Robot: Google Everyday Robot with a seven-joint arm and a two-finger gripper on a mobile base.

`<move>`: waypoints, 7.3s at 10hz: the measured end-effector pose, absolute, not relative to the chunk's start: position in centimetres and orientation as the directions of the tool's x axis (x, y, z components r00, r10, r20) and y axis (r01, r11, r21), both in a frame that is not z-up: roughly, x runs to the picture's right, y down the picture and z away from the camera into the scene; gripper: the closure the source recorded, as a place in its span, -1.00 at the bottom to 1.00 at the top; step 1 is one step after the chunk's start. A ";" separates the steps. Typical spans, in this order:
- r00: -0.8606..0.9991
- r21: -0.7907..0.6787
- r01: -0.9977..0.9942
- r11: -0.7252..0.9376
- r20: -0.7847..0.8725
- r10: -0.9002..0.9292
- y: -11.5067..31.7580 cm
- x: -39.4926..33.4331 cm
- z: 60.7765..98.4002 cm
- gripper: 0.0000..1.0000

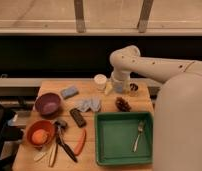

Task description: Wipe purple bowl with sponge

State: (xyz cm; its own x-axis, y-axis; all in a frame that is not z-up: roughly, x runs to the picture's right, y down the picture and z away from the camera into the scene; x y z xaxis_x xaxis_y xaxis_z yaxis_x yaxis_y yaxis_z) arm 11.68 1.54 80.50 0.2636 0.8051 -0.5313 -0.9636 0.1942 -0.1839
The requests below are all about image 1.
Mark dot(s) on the blue sponge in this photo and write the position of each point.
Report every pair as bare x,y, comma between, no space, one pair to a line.
69,92

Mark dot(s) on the cream wooden knife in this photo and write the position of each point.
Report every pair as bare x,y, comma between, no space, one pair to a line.
52,156

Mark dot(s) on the purple bowl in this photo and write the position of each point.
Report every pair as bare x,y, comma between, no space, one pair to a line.
47,104

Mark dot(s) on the orange bowl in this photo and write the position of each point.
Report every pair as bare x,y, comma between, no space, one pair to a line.
41,124

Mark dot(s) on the grey crumpled cloth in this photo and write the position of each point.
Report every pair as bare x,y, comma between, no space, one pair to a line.
93,104

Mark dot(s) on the black handled scoop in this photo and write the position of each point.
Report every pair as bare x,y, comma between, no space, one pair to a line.
60,126

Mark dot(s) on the orange carrot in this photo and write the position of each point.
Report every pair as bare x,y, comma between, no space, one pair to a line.
78,148

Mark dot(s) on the green tray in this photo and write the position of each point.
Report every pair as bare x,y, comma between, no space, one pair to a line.
115,134

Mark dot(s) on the black remote control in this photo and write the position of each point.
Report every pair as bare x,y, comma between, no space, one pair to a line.
78,118

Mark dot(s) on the pine cone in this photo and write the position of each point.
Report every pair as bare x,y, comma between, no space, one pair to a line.
122,104

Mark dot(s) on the small dark jar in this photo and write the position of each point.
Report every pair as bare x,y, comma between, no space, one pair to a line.
133,89

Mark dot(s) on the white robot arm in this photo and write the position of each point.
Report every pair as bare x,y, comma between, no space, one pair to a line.
177,123

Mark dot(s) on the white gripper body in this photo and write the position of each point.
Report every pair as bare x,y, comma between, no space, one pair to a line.
120,81

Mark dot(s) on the white cup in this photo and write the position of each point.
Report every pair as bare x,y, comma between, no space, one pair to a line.
100,81

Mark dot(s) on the silver fork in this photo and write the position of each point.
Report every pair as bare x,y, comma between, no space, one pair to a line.
140,130

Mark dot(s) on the orange fruit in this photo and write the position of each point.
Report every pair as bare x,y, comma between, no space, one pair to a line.
39,137

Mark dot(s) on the cream wooden spoon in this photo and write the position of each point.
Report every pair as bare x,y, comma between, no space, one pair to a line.
40,155

